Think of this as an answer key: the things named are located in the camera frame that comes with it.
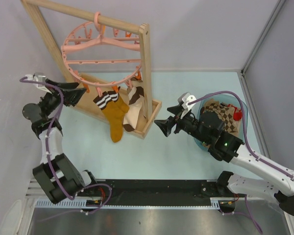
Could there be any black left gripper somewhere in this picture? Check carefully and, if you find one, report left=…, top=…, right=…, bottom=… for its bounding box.
left=39, top=79, right=86, bottom=118

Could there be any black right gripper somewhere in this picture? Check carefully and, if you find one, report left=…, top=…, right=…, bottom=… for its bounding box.
left=154, top=105, right=210, bottom=145

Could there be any cream brown striped sock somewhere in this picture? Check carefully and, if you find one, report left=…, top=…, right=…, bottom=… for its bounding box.
left=127, top=81, right=144, bottom=107

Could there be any pink round clip hanger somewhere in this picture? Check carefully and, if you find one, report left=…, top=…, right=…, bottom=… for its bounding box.
left=61, top=12, right=149, bottom=88

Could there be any mustard yellow sock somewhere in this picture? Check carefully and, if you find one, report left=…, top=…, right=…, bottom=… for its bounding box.
left=93, top=92, right=124, bottom=143

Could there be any mustard striped cuff sock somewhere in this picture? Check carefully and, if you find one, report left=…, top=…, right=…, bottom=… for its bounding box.
left=107, top=91, right=129, bottom=122

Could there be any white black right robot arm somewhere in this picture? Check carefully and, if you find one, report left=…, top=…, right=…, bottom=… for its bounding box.
left=154, top=105, right=294, bottom=216

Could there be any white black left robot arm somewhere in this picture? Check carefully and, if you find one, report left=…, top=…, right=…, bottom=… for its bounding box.
left=20, top=74, right=98, bottom=204

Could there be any wooden hanger rack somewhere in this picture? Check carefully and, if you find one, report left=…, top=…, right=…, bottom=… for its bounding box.
left=22, top=0, right=162, bottom=142

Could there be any pile of socks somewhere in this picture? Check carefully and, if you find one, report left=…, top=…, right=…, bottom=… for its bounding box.
left=200, top=98, right=243, bottom=137

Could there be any blue plastic sock bin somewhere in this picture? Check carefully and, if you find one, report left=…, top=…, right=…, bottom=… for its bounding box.
left=197, top=94, right=248, bottom=141

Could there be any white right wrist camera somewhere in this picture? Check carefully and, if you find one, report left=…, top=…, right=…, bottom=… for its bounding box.
left=178, top=92, right=196, bottom=118

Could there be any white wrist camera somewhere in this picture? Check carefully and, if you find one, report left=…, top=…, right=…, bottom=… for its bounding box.
left=178, top=92, right=196, bottom=118
left=25, top=72, right=51, bottom=93

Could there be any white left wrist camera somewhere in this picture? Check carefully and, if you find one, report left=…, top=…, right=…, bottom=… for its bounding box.
left=25, top=72, right=51, bottom=93

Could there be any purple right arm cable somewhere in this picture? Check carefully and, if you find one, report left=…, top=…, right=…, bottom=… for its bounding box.
left=188, top=91, right=294, bottom=233

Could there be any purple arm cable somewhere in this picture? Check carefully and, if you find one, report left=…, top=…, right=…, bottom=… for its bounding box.
left=188, top=91, right=294, bottom=233
left=19, top=77, right=113, bottom=200

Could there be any aluminium frame profile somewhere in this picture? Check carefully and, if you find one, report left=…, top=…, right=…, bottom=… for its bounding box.
left=240, top=0, right=294, bottom=235

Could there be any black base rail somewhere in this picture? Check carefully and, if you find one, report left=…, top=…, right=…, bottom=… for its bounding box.
left=97, top=179, right=220, bottom=207

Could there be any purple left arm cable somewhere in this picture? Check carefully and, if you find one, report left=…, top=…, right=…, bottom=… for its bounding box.
left=19, top=77, right=113, bottom=200

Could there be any white slotted cable duct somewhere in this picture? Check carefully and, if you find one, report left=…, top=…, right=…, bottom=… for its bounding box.
left=35, top=198, right=222, bottom=210

